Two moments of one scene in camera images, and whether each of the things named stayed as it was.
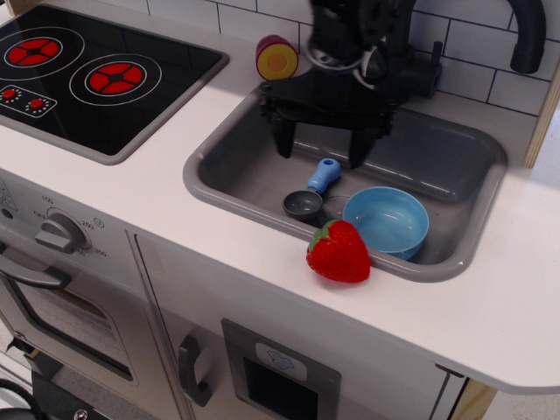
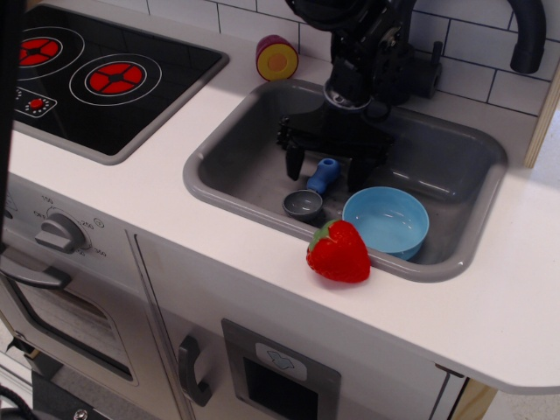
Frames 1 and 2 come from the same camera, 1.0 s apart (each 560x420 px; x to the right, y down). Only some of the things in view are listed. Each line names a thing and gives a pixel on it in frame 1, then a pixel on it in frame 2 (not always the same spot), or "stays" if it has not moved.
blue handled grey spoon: (301, 206) stays
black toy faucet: (423, 67) stays
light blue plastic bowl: (392, 220) stays
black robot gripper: (335, 90) → (350, 124)
